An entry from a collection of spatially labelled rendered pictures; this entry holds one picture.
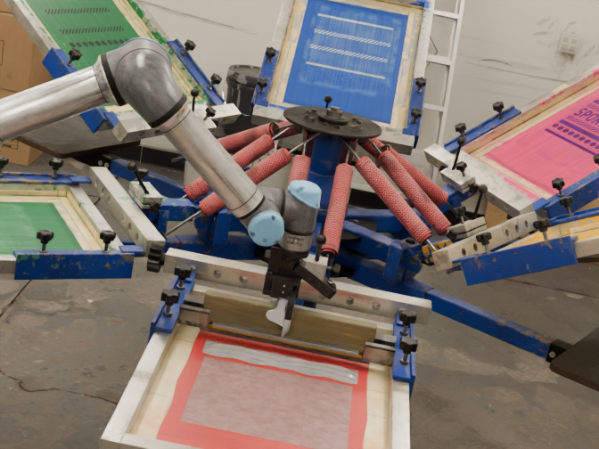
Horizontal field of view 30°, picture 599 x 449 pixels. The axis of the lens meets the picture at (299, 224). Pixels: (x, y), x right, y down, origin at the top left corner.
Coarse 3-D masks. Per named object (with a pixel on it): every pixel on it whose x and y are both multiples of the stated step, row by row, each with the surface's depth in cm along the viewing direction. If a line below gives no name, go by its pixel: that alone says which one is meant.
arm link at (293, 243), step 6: (288, 234) 250; (312, 234) 252; (282, 240) 252; (288, 240) 251; (294, 240) 250; (300, 240) 251; (306, 240) 251; (312, 240) 254; (282, 246) 252; (288, 246) 251; (294, 246) 251; (300, 246) 251; (306, 246) 252; (294, 252) 252; (300, 252) 252
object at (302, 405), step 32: (288, 352) 262; (288, 384) 247; (320, 384) 250; (352, 384) 252; (288, 416) 234; (320, 416) 236; (352, 416) 239; (288, 448) 222; (320, 448) 224; (352, 448) 226
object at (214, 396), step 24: (216, 336) 263; (192, 360) 249; (216, 360) 251; (240, 360) 254; (192, 384) 239; (216, 384) 241; (240, 384) 243; (264, 384) 245; (192, 408) 229; (216, 408) 231; (240, 408) 233; (264, 408) 235; (168, 432) 219; (192, 432) 221; (216, 432) 222; (240, 432) 224; (264, 432) 226
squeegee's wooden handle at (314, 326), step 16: (208, 304) 260; (224, 304) 259; (240, 304) 259; (256, 304) 259; (272, 304) 260; (224, 320) 261; (240, 320) 260; (256, 320) 260; (304, 320) 259; (320, 320) 258; (336, 320) 258; (352, 320) 260; (288, 336) 260; (304, 336) 260; (320, 336) 260; (336, 336) 259; (352, 336) 259; (368, 336) 259
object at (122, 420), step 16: (208, 288) 279; (368, 320) 279; (160, 336) 250; (144, 352) 241; (160, 352) 243; (144, 368) 235; (128, 384) 227; (144, 384) 228; (400, 384) 249; (128, 400) 221; (400, 400) 242; (112, 416) 214; (128, 416) 215; (400, 416) 235; (112, 432) 209; (128, 432) 215; (400, 432) 229; (112, 448) 207; (128, 448) 206; (144, 448) 206; (160, 448) 207; (176, 448) 208; (192, 448) 209; (400, 448) 223
